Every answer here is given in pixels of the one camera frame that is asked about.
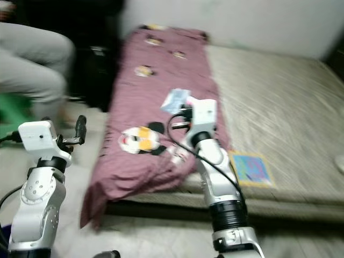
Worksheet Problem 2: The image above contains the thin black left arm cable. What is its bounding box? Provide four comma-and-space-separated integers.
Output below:
0, 185, 28, 209

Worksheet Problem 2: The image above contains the beige quilted mattress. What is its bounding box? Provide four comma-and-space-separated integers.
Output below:
105, 43, 344, 222

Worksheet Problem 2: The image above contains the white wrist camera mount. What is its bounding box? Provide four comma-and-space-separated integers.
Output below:
188, 98, 219, 142
18, 120, 66, 162

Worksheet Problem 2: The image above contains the dark blue bin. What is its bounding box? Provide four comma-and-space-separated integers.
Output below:
0, 224, 12, 258

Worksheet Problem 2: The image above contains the colourful children's book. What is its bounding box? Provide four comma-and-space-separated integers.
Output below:
228, 150, 275, 188

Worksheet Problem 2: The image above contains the pink Mickey Mouse blanket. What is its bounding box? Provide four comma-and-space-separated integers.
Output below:
79, 22, 230, 230

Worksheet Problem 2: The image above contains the person in grey trousers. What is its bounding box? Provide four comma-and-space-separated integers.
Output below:
0, 0, 76, 122

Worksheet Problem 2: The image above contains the green plastic stool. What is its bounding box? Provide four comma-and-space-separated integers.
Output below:
0, 92, 41, 141

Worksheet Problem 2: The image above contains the white pillow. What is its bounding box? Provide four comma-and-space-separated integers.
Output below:
334, 154, 344, 174

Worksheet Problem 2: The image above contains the white paper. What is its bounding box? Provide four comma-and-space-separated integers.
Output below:
160, 88, 192, 115

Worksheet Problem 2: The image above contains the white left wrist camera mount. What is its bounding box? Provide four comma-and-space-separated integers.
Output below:
18, 120, 66, 162

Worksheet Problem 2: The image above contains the dark bedside furniture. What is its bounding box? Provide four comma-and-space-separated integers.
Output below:
21, 0, 125, 111

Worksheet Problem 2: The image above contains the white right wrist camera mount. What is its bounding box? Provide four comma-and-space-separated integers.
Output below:
188, 98, 219, 142

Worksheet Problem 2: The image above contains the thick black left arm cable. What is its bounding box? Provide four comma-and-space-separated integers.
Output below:
0, 131, 23, 147

